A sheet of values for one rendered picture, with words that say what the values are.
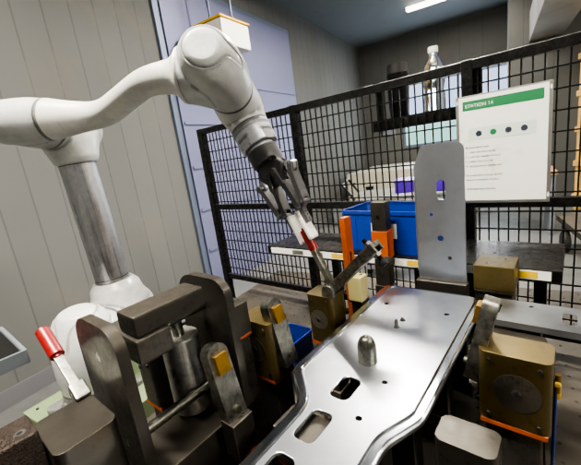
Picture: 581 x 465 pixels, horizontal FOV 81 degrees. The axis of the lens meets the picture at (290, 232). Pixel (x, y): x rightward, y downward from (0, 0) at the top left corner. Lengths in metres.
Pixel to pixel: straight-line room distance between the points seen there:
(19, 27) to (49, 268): 1.65
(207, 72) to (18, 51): 2.61
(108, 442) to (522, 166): 1.09
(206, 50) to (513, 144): 0.84
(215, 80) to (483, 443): 0.65
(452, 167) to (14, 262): 2.70
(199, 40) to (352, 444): 0.63
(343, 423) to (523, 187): 0.84
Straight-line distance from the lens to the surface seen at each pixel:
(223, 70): 0.65
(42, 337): 0.64
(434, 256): 0.94
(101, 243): 1.19
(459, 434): 0.54
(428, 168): 0.90
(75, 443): 0.51
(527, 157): 1.14
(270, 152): 0.76
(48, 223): 3.00
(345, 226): 0.81
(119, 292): 1.20
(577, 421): 1.08
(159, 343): 0.51
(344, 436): 0.51
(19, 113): 1.04
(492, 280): 0.89
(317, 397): 0.57
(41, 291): 3.01
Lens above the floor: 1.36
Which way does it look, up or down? 13 degrees down
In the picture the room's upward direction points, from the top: 8 degrees counter-clockwise
